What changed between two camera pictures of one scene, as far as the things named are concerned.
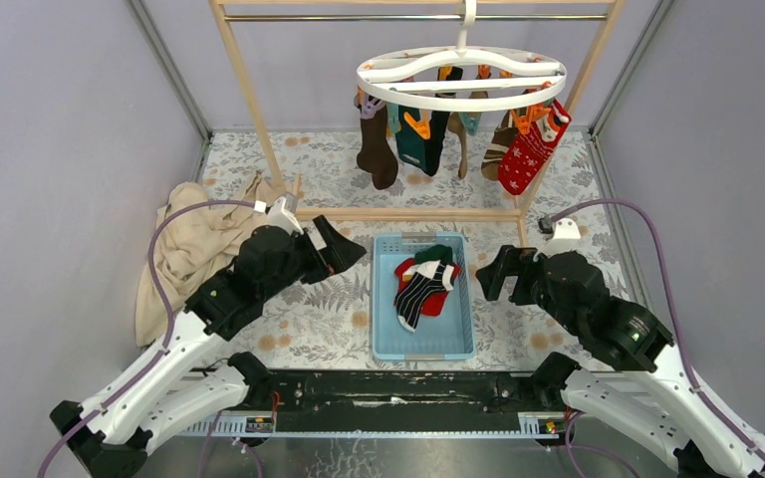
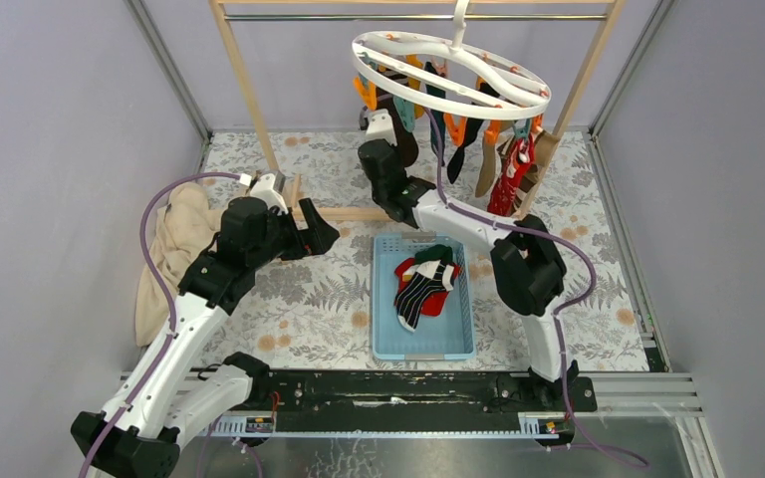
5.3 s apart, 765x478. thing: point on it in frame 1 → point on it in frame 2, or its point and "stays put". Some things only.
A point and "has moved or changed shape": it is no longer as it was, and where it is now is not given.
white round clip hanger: (461, 79) has moved or changed shape
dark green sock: (439, 252) stays put
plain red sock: (433, 307) stays put
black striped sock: (420, 282) stays put
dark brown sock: (378, 155) has moved or changed shape
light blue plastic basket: (448, 336) stays put
